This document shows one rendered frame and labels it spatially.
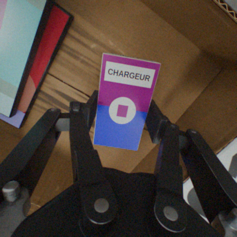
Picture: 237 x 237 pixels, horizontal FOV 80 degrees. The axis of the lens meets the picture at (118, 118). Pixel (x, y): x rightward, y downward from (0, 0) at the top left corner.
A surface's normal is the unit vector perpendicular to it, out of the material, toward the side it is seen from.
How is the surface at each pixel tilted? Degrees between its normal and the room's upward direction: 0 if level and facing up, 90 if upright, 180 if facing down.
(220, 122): 89
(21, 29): 0
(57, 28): 0
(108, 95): 0
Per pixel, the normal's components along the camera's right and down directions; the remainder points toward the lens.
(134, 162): -0.03, 0.44
